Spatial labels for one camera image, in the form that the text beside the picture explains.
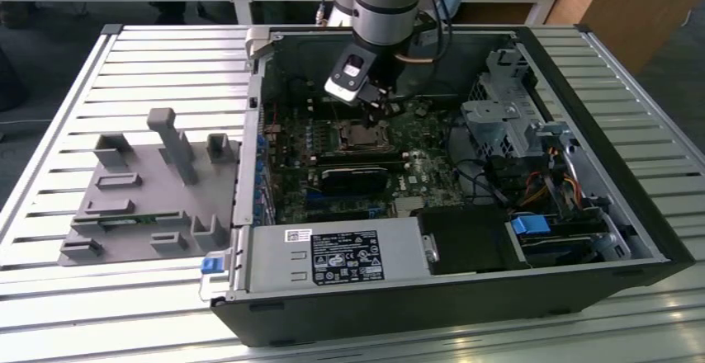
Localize green RAM stick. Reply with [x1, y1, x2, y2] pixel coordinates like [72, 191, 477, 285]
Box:
[97, 213, 182, 228]

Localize silver chipset heatsink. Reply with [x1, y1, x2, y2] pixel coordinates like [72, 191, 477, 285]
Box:
[393, 197, 424, 218]

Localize grey power supply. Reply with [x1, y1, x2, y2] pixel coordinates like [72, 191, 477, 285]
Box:
[241, 218, 431, 294]

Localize black plastic shroud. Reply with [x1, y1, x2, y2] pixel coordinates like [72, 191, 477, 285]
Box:
[415, 205, 529, 276]

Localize grey parts rack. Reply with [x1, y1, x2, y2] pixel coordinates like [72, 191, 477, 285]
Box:
[57, 107, 242, 267]

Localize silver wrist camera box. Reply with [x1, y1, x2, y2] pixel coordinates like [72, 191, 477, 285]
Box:
[323, 51, 376, 102]

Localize blue disk carrier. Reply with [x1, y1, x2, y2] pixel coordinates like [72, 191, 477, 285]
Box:
[509, 213, 551, 238]

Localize CPU socket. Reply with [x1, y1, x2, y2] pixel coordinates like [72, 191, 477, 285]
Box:
[335, 117, 395, 152]

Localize blue case latch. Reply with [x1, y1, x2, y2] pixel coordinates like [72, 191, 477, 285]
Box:
[200, 255, 228, 276]

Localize wooden cabinet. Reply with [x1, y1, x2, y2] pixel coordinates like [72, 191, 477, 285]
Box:
[544, 0, 705, 75]

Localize black graphics card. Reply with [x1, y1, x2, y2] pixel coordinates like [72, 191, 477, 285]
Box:
[317, 167, 389, 194]

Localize coloured wire bundle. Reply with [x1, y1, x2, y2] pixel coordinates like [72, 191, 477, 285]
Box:
[521, 172, 584, 207]

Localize black wire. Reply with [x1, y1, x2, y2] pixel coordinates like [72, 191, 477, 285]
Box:
[449, 158, 519, 207]

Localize metal disk bay cage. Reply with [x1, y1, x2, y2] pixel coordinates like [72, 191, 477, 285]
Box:
[459, 47, 551, 158]

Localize green motherboard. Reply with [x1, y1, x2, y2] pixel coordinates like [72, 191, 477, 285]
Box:
[257, 98, 485, 224]

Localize grey case handle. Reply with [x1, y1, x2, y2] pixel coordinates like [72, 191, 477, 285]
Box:
[244, 26, 274, 62]

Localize black PC case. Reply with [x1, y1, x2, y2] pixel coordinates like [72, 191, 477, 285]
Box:
[208, 24, 695, 348]

